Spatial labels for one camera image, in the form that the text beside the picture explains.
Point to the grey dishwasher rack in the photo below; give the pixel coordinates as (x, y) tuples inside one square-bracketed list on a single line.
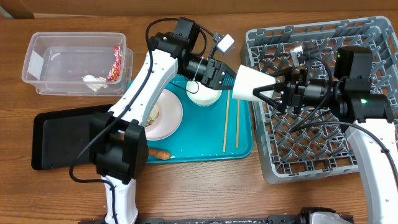
[(320, 151)]

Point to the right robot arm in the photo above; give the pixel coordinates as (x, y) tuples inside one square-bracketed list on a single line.
[(365, 118)]

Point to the small white cup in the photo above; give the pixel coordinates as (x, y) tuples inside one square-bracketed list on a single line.
[(248, 79)]

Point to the pink bowl with food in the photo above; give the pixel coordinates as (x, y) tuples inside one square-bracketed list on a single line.
[(153, 115)]

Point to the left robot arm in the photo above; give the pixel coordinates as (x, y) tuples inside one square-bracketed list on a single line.
[(118, 143)]

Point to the orange carrot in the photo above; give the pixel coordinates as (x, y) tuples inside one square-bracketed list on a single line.
[(162, 155)]

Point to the clear plastic bin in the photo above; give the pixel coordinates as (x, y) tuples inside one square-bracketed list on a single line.
[(56, 62)]

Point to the white tissue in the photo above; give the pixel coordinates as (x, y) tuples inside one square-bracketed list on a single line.
[(94, 83)]

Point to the red snack wrapper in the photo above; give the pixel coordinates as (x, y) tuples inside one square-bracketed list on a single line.
[(115, 71)]

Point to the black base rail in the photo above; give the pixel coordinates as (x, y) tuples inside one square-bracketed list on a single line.
[(307, 215)]

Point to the pink round plate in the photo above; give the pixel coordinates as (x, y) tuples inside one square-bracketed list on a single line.
[(171, 114)]

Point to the teal serving tray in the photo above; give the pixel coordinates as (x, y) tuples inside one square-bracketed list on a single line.
[(200, 134)]

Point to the wooden chopstick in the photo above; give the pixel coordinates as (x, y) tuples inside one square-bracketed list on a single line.
[(237, 123), (226, 122)]

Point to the large white bowl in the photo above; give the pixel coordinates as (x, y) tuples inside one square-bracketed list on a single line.
[(202, 95)]

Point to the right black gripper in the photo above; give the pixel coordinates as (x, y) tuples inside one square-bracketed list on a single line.
[(292, 94)]

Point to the black plastic tray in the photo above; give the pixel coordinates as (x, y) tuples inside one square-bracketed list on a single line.
[(59, 136)]

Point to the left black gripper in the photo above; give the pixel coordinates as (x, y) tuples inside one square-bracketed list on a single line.
[(212, 75)]

